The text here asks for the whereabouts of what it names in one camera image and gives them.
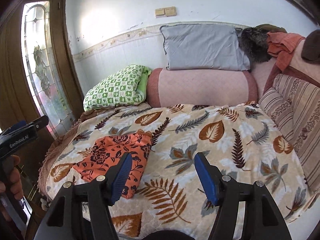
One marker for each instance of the black furry cushion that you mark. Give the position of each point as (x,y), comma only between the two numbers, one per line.
(253,41)

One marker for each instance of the person's left hand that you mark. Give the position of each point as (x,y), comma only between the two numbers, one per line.
(15,186)

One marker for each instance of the leaf pattern beige blanket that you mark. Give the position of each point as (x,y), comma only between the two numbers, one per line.
(242,141)

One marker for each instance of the striped beige pillow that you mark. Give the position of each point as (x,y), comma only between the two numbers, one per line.
(293,105)

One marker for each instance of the grey pillow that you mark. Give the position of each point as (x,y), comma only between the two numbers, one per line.
(203,46)

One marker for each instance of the olive green cloth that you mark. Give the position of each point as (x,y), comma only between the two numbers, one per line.
(271,28)

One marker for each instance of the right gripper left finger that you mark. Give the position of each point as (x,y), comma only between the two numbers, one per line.
(81,211)

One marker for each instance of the pink bolster pillow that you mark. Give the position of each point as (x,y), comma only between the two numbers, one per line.
(200,87)

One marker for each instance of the salmon orange cloth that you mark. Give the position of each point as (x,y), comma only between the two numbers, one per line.
(282,46)

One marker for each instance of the green white checkered pillow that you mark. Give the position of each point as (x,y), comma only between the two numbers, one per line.
(123,88)

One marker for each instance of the orange black floral garment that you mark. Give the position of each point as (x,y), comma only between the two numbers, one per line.
(107,152)

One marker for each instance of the beige wall switch pair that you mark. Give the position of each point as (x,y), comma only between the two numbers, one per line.
(166,12)

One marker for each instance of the brown door with stained glass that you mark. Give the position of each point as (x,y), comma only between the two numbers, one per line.
(37,71)

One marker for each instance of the pink headboard cushion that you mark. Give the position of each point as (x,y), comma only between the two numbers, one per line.
(264,73)

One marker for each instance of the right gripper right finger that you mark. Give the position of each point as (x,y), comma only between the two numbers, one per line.
(262,219)

